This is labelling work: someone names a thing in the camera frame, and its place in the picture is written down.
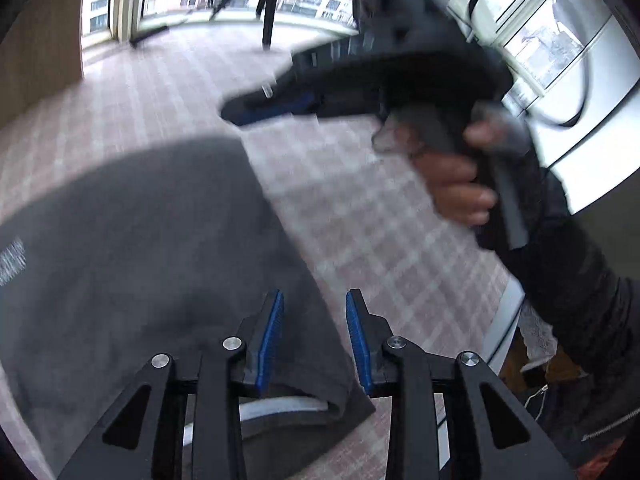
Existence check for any grey daisy print t-shirt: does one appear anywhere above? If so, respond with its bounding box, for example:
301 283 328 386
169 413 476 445
0 135 377 466

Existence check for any pink plaid blanket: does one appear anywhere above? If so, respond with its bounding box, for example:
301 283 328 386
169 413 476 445
0 35 526 480

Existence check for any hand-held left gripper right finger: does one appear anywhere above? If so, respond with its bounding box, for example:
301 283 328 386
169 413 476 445
345 288 576 480

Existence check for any person's black jacket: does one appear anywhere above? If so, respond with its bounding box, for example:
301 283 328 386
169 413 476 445
520 360 640 476

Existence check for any black ring light cable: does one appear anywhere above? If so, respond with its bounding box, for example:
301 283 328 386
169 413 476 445
130 0 236 47

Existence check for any white lace cloth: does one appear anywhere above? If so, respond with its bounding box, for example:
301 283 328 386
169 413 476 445
520 300 558 363

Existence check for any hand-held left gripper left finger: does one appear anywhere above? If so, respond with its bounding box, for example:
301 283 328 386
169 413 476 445
57 289 285 480

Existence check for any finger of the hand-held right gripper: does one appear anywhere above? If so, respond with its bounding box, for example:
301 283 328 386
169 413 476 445
262 40 387 111
220 91 323 128

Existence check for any black tripod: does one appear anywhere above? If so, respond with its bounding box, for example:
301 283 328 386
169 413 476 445
210 0 288 51

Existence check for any person's right forearm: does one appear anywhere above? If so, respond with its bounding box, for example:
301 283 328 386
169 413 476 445
475 220 640 386

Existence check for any large wooden board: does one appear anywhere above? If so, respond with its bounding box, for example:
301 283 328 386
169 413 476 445
0 0 91 126

